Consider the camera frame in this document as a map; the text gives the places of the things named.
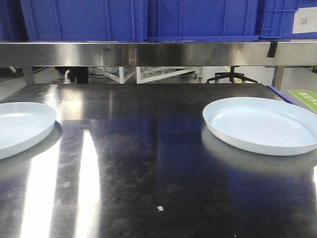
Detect light blue plate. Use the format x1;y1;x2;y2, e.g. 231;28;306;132
202;97;317;156
0;102;56;159

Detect black office chair base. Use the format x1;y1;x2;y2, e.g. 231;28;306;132
206;66;258;84

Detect person legs dark trousers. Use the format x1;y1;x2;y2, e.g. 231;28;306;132
53;67;89;84

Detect blue plastic bin middle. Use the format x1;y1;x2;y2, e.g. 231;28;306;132
147;0;259;42

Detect blue plastic bin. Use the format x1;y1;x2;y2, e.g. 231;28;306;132
20;0;148;42
147;0;259;42
256;0;317;39

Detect blue table edge strip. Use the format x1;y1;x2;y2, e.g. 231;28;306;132
266;85;298;106

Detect black tape strip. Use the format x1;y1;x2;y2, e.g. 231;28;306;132
266;41;278;58

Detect blue plastic bin left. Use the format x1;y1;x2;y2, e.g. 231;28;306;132
20;0;148;42

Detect blue plastic bin right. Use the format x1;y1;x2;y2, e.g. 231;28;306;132
256;0;317;39

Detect white paper label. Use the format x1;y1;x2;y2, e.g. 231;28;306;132
292;7;317;34

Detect white metal frame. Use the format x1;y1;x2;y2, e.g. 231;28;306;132
100;66;203;84

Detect stainless steel shelf rail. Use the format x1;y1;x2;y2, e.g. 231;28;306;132
0;40;317;67

